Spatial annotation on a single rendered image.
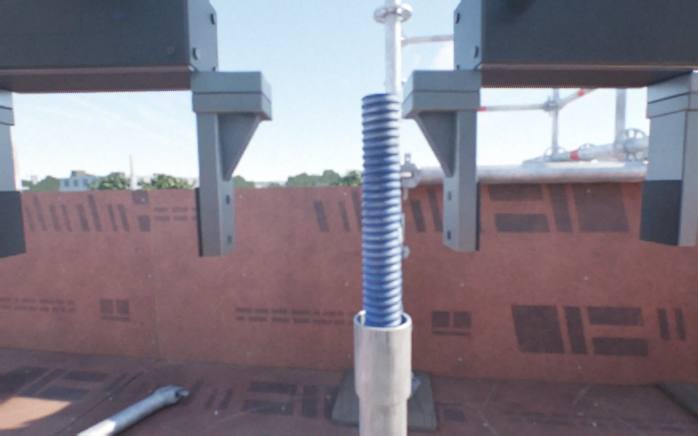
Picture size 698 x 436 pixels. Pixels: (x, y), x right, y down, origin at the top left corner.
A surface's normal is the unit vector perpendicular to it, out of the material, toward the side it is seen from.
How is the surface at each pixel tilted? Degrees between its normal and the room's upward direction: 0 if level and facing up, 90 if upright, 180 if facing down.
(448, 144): 90
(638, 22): 90
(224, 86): 90
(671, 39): 90
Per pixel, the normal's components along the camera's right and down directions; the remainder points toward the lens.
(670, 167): -1.00, 0.02
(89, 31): 0.04, 0.09
